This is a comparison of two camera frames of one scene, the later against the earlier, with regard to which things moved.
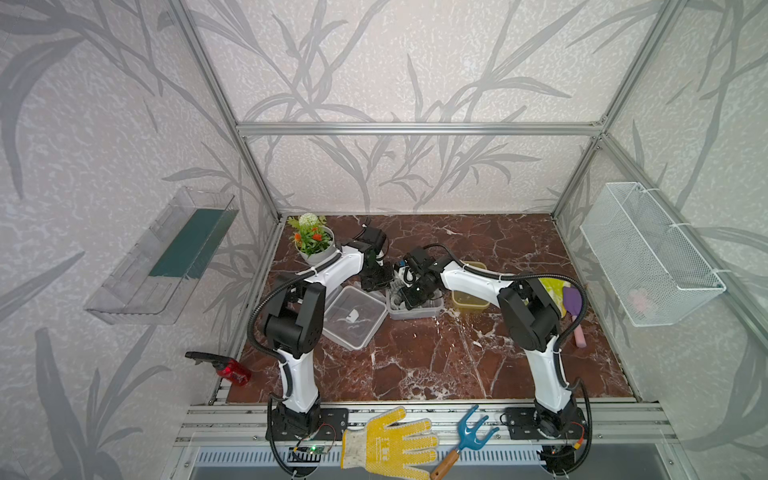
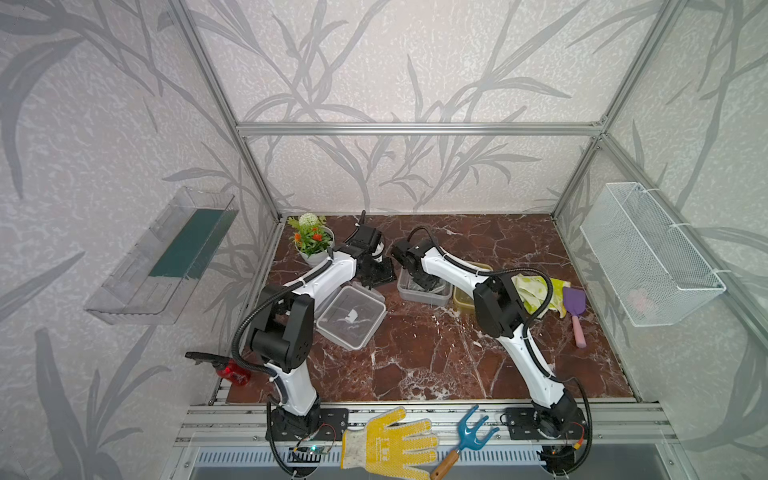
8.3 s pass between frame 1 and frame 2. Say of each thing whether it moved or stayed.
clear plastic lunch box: moved
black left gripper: stayed
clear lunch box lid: stayed
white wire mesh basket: stayed
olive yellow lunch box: stayed
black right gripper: moved
